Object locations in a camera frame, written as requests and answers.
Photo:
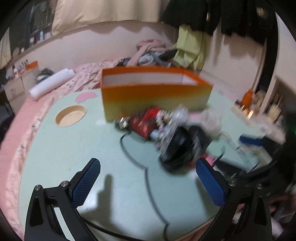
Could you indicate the small orange desk box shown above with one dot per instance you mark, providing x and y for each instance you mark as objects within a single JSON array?
[{"x": 31, "y": 65}]

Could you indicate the white paper roll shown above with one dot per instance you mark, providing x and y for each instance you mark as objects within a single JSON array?
[{"x": 50, "y": 83}]

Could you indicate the black glossy bag lace trim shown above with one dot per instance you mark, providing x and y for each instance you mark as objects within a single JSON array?
[{"x": 180, "y": 148}]

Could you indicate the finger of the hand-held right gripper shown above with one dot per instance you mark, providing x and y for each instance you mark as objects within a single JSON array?
[{"x": 251, "y": 140}]

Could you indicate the beige curtain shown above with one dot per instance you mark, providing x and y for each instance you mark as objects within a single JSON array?
[{"x": 104, "y": 11}]

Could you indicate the orange gradient cardboard box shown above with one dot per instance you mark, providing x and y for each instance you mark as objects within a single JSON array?
[{"x": 150, "y": 97}]

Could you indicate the black hanging garment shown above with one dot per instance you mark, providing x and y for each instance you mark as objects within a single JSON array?
[
  {"x": 247, "y": 16},
  {"x": 192, "y": 14}
]

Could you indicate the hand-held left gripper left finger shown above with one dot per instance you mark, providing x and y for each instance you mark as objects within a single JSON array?
[{"x": 85, "y": 183}]

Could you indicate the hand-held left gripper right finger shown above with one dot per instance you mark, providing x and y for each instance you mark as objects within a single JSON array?
[{"x": 210, "y": 183}]

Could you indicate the silver glittery item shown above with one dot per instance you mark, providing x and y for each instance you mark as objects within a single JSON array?
[{"x": 177, "y": 115}]

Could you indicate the orange water bottle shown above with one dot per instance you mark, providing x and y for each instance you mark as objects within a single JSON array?
[{"x": 246, "y": 97}]

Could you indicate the pile of dark clothes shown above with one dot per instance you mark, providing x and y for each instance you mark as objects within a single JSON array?
[{"x": 159, "y": 59}]

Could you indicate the pink floral quilt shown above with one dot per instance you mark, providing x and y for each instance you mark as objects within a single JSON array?
[{"x": 87, "y": 74}]

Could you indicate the white fluffy plush doll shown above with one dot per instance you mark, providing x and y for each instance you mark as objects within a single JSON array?
[{"x": 211, "y": 122}]

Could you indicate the red snack packet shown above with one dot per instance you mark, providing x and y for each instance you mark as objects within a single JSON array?
[{"x": 142, "y": 122}]

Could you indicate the white drawer cabinet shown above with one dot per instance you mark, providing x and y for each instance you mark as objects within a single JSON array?
[{"x": 17, "y": 87}]

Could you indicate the yellow-green hanging cloth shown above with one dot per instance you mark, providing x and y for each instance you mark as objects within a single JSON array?
[{"x": 188, "y": 46}]

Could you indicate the black bag on cabinet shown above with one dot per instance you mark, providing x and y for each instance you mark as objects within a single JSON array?
[{"x": 44, "y": 74}]

